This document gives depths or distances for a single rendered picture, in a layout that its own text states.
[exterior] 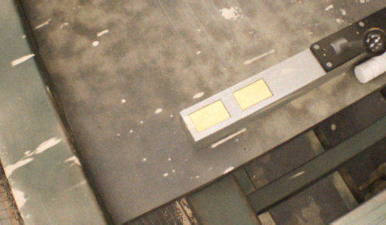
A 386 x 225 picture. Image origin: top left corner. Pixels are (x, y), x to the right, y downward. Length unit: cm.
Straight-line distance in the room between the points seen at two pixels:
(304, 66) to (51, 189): 40
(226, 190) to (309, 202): 185
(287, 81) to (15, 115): 39
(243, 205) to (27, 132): 33
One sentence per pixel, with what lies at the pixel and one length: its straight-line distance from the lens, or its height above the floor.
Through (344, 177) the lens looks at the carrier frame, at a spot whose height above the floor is 11.
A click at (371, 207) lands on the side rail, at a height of 152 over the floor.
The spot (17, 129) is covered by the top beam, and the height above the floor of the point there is 184.
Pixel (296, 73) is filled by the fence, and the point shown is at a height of 150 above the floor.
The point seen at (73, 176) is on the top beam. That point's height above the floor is 181.
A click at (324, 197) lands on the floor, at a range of 253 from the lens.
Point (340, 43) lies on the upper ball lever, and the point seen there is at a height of 145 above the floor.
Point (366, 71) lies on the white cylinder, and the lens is 78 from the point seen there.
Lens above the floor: 212
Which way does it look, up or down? 43 degrees down
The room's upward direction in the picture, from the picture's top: 94 degrees counter-clockwise
